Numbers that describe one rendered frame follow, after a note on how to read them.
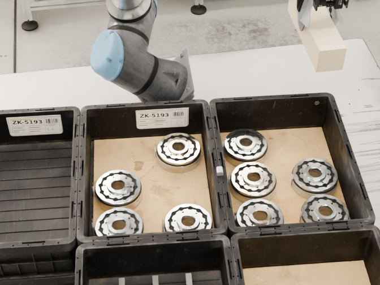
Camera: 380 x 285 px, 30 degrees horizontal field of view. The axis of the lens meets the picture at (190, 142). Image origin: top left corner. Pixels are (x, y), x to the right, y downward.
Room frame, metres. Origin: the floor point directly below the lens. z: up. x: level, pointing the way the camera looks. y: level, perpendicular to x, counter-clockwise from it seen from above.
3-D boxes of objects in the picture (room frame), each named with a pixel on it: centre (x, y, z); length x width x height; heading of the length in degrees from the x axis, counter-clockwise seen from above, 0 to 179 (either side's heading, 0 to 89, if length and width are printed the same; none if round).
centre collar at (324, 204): (0.97, -0.29, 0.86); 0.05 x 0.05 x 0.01
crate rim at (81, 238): (1.04, 0.09, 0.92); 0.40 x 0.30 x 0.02; 5
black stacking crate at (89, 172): (1.04, 0.09, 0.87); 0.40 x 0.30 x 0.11; 5
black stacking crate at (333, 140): (1.07, -0.21, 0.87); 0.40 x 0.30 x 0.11; 5
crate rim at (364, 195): (1.07, -0.21, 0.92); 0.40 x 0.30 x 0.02; 5
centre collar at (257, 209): (0.95, -0.15, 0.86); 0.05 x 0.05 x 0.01
